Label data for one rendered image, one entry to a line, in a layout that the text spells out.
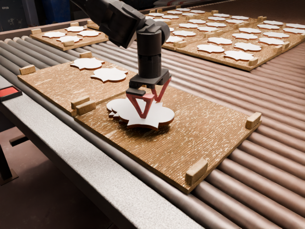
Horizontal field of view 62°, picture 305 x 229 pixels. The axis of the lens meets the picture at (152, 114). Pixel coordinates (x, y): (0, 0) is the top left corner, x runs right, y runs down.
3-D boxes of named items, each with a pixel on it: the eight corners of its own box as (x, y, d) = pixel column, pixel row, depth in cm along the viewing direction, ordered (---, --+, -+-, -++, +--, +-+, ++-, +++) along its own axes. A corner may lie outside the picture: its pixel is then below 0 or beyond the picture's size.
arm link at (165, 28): (105, 38, 60) (119, 4, 55) (123, 27, 69) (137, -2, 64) (147, 67, 60) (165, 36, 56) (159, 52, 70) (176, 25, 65)
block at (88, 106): (79, 116, 73) (78, 108, 72) (76, 114, 74) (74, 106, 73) (96, 109, 77) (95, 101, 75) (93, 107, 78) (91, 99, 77)
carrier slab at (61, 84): (71, 116, 76) (71, 112, 75) (17, 79, 101) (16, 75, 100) (153, 83, 97) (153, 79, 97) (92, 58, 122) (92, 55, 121)
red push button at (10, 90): (1, 101, 86) (0, 97, 85) (-5, 95, 90) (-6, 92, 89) (19, 95, 90) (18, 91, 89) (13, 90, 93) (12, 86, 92)
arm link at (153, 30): (132, 28, 56) (157, 29, 54) (142, 22, 61) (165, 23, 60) (134, 59, 59) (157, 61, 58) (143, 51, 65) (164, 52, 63)
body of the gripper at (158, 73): (129, 87, 61) (126, 57, 57) (146, 72, 69) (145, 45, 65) (154, 91, 59) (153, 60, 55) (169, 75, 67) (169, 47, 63)
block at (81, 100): (74, 111, 76) (72, 102, 74) (71, 109, 77) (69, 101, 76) (91, 104, 80) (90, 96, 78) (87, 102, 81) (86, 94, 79)
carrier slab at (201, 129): (187, 195, 50) (188, 189, 50) (73, 120, 74) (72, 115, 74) (260, 124, 72) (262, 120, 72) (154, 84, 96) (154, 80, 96)
